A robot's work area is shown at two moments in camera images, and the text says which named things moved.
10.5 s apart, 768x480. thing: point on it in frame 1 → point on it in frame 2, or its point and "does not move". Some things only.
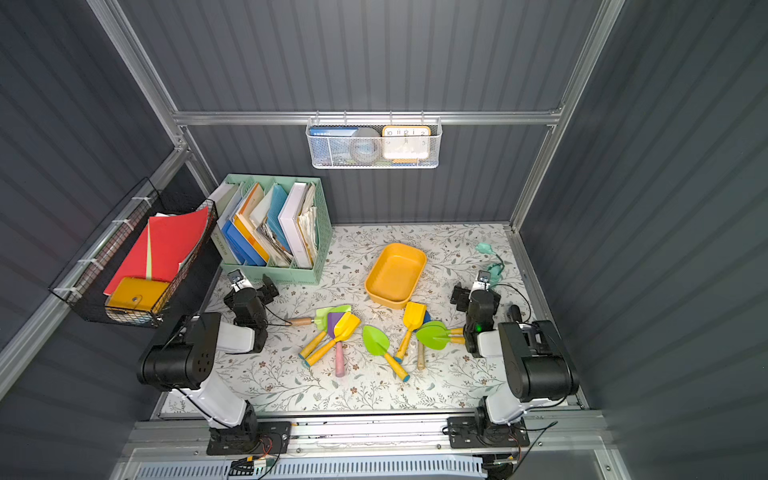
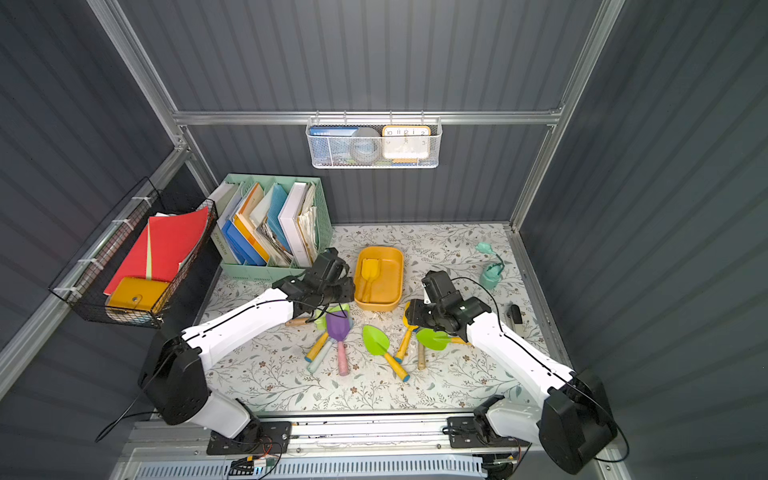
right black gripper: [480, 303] → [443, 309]
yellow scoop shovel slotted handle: [413, 318] does not move
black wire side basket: [132, 270] does not move
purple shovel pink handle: [333, 318] does not move
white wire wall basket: [374, 143] does not move
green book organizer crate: [276, 225] does not move
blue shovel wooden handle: [421, 350] does not move
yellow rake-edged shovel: [346, 329] → [370, 270]
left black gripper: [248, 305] → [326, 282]
